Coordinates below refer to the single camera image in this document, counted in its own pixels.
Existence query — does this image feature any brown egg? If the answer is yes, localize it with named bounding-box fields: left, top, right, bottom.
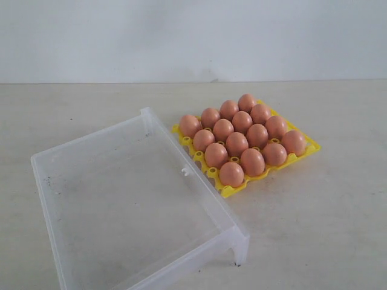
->
left=238, top=94, right=257, bottom=114
left=240, top=148, right=265, bottom=177
left=246, top=124, right=268, bottom=149
left=220, top=100, right=239, bottom=121
left=212, top=118, right=234, bottom=142
left=201, top=108, right=220, bottom=129
left=250, top=103, right=272, bottom=125
left=265, top=115, right=287, bottom=140
left=193, top=129, right=215, bottom=152
left=204, top=143, right=228, bottom=169
left=281, top=130, right=307, bottom=156
left=179, top=114, right=202, bottom=138
left=232, top=111, right=253, bottom=134

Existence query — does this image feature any brown egg third row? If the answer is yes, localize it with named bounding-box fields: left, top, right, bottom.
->
left=226, top=132, right=249, bottom=157

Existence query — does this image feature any brown egg lone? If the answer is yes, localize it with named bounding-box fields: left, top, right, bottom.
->
left=219, top=161, right=244, bottom=187

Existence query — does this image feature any brown egg top back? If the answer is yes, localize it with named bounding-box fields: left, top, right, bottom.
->
left=240, top=148, right=265, bottom=177

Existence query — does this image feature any brown egg second row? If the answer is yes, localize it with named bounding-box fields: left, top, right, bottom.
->
left=262, top=143, right=287, bottom=166

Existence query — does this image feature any clear plastic box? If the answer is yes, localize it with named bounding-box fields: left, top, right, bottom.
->
left=31, top=108, right=250, bottom=289

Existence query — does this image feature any yellow plastic egg tray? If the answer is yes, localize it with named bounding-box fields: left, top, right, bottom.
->
left=172, top=108, right=321, bottom=198

